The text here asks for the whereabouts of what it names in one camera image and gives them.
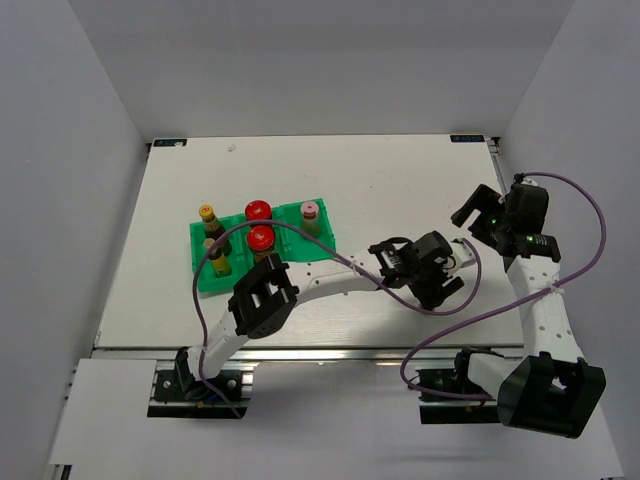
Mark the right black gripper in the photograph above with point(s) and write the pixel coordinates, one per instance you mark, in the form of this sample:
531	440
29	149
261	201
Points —
484	200

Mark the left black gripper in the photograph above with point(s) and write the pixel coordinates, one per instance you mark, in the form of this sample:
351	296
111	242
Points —
430	297

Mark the pink-cap spice shaker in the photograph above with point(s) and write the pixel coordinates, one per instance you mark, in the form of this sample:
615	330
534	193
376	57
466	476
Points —
310	213

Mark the red-lid sauce jar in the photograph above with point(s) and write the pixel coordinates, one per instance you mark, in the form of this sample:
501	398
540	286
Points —
258	210
261	240

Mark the small yellow-label white-cap bottle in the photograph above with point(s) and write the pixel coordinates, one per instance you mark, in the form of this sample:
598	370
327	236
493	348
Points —
218	260

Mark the yellow-cap brown sauce bottle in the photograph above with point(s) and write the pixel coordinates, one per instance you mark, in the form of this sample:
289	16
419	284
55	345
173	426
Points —
213	228

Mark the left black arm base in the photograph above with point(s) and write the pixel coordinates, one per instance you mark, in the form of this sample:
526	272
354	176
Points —
168	400

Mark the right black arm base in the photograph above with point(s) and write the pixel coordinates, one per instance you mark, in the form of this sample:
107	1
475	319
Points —
448	397

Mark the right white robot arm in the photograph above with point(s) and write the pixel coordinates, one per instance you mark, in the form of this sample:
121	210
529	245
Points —
552	389

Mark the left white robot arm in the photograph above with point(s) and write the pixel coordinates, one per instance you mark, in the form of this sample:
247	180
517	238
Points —
263	298

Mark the right blue table label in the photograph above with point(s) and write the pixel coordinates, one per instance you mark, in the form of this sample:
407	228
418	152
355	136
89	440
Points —
466	138

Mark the blue table label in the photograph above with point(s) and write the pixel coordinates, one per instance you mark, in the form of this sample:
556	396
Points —
169	142
466	138

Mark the left blue table label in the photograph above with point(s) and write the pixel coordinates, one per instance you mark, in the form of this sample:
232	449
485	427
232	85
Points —
169	142

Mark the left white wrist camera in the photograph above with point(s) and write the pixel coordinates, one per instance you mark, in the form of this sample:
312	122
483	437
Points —
462	254

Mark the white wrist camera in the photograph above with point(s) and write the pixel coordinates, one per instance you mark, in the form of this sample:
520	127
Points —
462	254
522	178

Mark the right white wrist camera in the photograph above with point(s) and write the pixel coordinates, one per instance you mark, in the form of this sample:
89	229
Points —
522	178

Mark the aluminium front rail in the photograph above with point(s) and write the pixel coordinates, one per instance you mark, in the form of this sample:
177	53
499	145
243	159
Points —
252	353

